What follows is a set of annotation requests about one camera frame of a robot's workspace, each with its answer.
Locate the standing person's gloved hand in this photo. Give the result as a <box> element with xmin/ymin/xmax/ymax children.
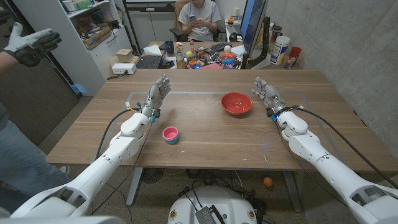
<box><xmin>2</xmin><ymin>22</ymin><xmax>62</xmax><ymax>68</ymax></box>

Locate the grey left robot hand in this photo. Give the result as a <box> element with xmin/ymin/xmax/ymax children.
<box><xmin>140</xmin><ymin>74</ymin><xmax>172</xmax><ymax>119</ymax></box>

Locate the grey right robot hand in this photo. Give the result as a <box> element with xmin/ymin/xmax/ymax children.
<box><xmin>251</xmin><ymin>77</ymin><xmax>289</xmax><ymax>118</ymax></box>

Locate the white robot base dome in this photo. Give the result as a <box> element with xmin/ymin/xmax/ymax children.
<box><xmin>167</xmin><ymin>185</ymin><xmax>258</xmax><ymax>224</ymax></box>

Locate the standing person's bare forearm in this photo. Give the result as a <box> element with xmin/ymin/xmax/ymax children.
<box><xmin>0</xmin><ymin>51</ymin><xmax>19</xmax><ymax>77</ymax></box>

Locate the red bowl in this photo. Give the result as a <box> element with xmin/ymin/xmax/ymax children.
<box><xmin>220</xmin><ymin>91</ymin><xmax>253</xmax><ymax>117</ymax></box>

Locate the pink stacking cup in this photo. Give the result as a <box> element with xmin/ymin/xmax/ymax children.
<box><xmin>162</xmin><ymin>126</ymin><xmax>180</xmax><ymax>141</ymax></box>

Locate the blue stacking cup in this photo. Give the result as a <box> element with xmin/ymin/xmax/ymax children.
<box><xmin>162</xmin><ymin>133</ymin><xmax>180</xmax><ymax>145</ymax></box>

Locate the black box under table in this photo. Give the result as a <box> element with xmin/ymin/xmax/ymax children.
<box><xmin>136</xmin><ymin>49</ymin><xmax>165</xmax><ymax>70</ymax></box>

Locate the clear printed cup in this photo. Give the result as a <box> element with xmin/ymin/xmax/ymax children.
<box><xmin>283</xmin><ymin>52</ymin><xmax>298</xmax><ymax>69</ymax></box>

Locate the white power box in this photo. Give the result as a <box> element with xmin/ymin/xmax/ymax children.
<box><xmin>111</xmin><ymin>63</ymin><xmax>137</xmax><ymax>75</ymax></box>

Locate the white paper tissue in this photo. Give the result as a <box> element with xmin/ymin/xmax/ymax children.
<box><xmin>142</xmin><ymin>45</ymin><xmax>163</xmax><ymax>57</ymax></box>

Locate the white canister with blue label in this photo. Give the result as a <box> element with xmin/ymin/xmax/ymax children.
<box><xmin>269</xmin><ymin>35</ymin><xmax>291</xmax><ymax>65</ymax></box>

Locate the small cardboard box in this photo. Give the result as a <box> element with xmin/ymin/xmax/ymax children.
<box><xmin>115</xmin><ymin>49</ymin><xmax>135</xmax><ymax>63</ymax></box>

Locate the white shelf unit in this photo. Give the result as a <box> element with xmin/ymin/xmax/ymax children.
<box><xmin>12</xmin><ymin>0</ymin><xmax>133</xmax><ymax>96</ymax></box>

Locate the dark lidded jar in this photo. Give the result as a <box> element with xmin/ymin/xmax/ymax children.
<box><xmin>271</xmin><ymin>26</ymin><xmax>283</xmax><ymax>43</ymax></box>

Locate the open cardboard box with tools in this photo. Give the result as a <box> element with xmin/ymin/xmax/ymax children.
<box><xmin>82</xmin><ymin>25</ymin><xmax>113</xmax><ymax>50</ymax></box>

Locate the black keyboard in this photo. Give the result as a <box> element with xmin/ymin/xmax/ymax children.
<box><xmin>205</xmin><ymin>42</ymin><xmax>233</xmax><ymax>53</ymax></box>

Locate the computer monitor with black stand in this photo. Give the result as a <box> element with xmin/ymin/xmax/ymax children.
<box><xmin>239</xmin><ymin>0</ymin><xmax>271</xmax><ymax>70</ymax></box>

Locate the seated person in grey shirt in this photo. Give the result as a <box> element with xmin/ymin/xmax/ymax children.
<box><xmin>177</xmin><ymin>0</ymin><xmax>222</xmax><ymax>42</ymax></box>

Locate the round floor fan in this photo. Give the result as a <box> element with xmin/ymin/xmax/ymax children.
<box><xmin>141</xmin><ymin>167</ymin><xmax>165</xmax><ymax>184</ymax></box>

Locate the grey table leg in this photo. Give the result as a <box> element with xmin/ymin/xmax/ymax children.
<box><xmin>282</xmin><ymin>170</ymin><xmax>303</xmax><ymax>213</ymax></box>
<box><xmin>126</xmin><ymin>167</ymin><xmax>144</xmax><ymax>207</ymax></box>

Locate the standing person's jeans leg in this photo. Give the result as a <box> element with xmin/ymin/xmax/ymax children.
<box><xmin>0</xmin><ymin>102</ymin><xmax>72</xmax><ymax>197</ymax></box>

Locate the white robot torso edge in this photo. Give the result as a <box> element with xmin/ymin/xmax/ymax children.
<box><xmin>0</xmin><ymin>215</ymin><xmax>127</xmax><ymax>224</ymax></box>

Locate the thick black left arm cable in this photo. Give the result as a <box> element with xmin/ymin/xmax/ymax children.
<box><xmin>95</xmin><ymin>107</ymin><xmax>142</xmax><ymax>161</ymax></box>

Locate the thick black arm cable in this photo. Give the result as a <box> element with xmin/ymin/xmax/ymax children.
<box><xmin>291</xmin><ymin>105</ymin><xmax>398</xmax><ymax>189</ymax></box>
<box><xmin>95</xmin><ymin>107</ymin><xmax>142</xmax><ymax>161</ymax></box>

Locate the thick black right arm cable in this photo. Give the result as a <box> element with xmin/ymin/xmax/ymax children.
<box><xmin>291</xmin><ymin>105</ymin><xmax>398</xmax><ymax>189</ymax></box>

